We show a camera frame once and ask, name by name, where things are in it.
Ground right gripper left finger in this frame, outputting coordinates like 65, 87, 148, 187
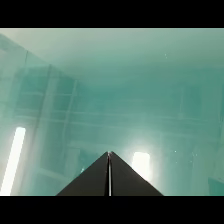
55, 151, 110, 197

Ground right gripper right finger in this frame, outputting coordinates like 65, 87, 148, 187
109, 150, 165, 197

